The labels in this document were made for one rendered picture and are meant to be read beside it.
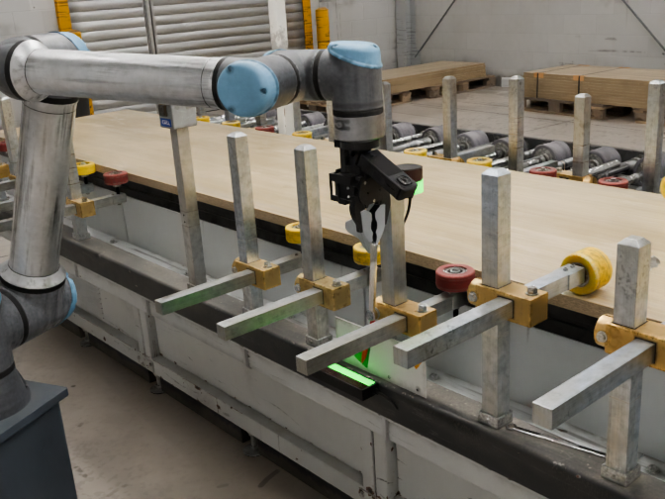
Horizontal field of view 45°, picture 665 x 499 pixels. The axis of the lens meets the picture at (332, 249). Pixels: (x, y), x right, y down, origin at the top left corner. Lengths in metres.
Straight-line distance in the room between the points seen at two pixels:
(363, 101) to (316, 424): 1.26
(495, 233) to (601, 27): 8.68
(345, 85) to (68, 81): 0.51
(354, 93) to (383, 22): 10.53
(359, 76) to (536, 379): 0.72
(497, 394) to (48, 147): 1.06
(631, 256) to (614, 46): 8.71
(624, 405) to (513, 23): 9.61
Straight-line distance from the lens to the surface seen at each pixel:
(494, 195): 1.36
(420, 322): 1.55
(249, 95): 1.33
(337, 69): 1.41
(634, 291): 1.26
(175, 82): 1.42
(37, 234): 1.94
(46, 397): 2.04
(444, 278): 1.64
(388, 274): 1.58
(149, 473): 2.79
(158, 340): 3.14
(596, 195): 2.25
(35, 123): 1.83
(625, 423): 1.35
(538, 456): 1.46
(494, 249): 1.39
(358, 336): 1.50
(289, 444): 2.53
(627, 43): 9.82
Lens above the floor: 1.49
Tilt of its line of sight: 19 degrees down
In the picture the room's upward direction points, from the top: 4 degrees counter-clockwise
